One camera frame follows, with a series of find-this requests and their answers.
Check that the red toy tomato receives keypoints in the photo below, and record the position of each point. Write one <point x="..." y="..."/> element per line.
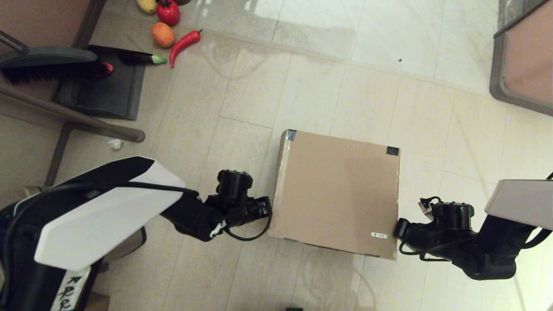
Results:
<point x="168" y="13"/>

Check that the dark grey dustpan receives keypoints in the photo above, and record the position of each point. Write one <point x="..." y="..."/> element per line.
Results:
<point x="108" y="95"/>

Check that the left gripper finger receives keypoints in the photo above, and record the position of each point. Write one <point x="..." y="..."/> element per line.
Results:
<point x="262" y="207"/>

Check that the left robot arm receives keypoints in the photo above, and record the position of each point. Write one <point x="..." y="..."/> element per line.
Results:
<point x="108" y="216"/>

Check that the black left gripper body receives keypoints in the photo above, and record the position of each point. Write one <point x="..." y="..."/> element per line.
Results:
<point x="233" y="212"/>

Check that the crumpled white paper scrap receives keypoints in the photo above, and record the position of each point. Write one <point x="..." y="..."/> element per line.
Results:
<point x="115" y="144"/>

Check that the yellow toy fruit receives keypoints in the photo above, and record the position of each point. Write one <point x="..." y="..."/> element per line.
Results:
<point x="147" y="5"/>

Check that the brown plastic trash bin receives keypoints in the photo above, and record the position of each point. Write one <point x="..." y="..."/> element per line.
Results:
<point x="129" y="244"/>

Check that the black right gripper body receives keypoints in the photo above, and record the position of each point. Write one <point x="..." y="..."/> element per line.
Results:
<point x="432" y="242"/>

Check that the brown table grey legs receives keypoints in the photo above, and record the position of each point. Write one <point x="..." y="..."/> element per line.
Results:
<point x="43" y="17"/>

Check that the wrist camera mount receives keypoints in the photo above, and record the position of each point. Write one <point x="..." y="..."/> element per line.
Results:
<point x="233" y="183"/>
<point x="453" y="216"/>

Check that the brown table grey rim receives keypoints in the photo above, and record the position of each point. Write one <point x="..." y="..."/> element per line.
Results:
<point x="527" y="60"/>

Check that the orange toy fruit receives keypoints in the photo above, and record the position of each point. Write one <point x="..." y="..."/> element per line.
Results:
<point x="163" y="34"/>

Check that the small red toy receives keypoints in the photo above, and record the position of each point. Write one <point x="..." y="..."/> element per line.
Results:
<point x="108" y="68"/>

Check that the brown cardboard shoe box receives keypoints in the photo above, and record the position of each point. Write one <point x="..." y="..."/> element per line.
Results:
<point x="337" y="190"/>

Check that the red toy chili pepper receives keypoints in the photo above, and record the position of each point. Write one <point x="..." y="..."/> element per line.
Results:
<point x="183" y="43"/>

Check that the dark round toy fruit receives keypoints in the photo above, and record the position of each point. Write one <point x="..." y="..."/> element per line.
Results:
<point x="183" y="1"/>

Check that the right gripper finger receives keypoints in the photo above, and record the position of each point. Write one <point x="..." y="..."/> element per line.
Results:
<point x="402" y="229"/>

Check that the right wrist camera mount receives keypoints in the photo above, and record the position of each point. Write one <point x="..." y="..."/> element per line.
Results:
<point x="453" y="216"/>

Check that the dark purple toy eggplant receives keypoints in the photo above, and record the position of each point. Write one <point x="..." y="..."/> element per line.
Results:
<point x="138" y="57"/>

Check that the brown metal pole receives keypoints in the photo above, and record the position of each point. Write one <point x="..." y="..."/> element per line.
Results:
<point x="65" y="113"/>

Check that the black broom brush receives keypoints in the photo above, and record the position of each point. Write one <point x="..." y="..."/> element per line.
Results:
<point x="47" y="65"/>

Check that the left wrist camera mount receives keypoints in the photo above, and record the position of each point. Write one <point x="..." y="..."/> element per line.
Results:
<point x="233" y="183"/>

